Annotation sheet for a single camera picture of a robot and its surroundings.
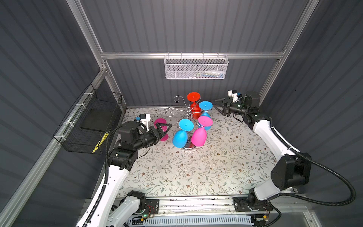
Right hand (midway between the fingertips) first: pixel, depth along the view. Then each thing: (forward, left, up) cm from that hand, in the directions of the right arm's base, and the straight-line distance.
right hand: (216, 103), depth 74 cm
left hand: (-17, +23, -1) cm, 29 cm away
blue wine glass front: (-14, +19, -11) cm, 26 cm away
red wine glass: (+5, +10, -10) cm, 15 cm away
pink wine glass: (+3, +32, -19) cm, 37 cm away
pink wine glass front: (-12, +9, -14) cm, 20 cm away
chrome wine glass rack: (-3, +14, -4) cm, 15 cm away
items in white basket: (+27, +2, 0) cm, 27 cm away
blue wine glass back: (0, +5, -2) cm, 6 cm away
